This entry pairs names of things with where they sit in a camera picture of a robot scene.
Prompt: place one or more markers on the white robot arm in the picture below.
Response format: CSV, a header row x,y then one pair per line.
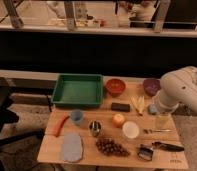
x,y
179,86

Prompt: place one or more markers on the red bowl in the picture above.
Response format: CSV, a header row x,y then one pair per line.
x,y
115,87

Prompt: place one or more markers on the black eraser block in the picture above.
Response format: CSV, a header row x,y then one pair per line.
x,y
120,107

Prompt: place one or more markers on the purple bowl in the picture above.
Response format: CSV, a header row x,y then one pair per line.
x,y
151,86

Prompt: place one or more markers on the green plastic tray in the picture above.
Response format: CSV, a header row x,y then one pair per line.
x,y
78,91

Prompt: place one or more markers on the blue plastic cup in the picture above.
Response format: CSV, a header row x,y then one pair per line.
x,y
77,116

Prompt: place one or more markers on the orange apple toy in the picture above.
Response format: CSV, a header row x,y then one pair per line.
x,y
118,120

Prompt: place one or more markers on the metal cup with utensils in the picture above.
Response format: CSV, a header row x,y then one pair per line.
x,y
95,128

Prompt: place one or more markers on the yellow banana peel toy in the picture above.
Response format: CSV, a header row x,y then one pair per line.
x,y
139,104

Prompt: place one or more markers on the red chili pepper toy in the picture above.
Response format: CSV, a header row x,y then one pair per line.
x,y
59,125

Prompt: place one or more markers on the blue sponge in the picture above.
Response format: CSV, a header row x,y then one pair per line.
x,y
152,109

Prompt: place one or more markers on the bunch of dark grapes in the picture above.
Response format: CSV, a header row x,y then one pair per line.
x,y
109,147

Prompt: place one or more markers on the small metal fork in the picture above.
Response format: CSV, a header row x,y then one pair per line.
x,y
150,131

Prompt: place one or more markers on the grey blue cloth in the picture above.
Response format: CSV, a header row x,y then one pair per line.
x,y
72,148

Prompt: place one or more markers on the clear glass cup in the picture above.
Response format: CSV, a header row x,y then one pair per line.
x,y
161,121

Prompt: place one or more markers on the black chair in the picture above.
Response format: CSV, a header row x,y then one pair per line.
x,y
9,117

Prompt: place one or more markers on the black handled tool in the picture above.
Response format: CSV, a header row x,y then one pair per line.
x,y
168,147

